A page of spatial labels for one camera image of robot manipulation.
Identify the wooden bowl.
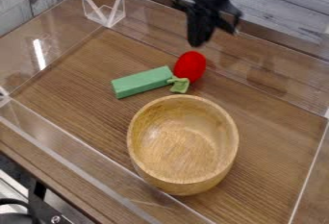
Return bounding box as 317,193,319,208
126,94,240,196

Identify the green rectangular block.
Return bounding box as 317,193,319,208
111,65,174,99

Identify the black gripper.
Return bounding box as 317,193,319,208
174,0,242,47

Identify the black metal stand base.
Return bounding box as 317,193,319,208
0,179,77,224

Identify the red plush strawberry green stem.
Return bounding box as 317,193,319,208
167,51,206,94

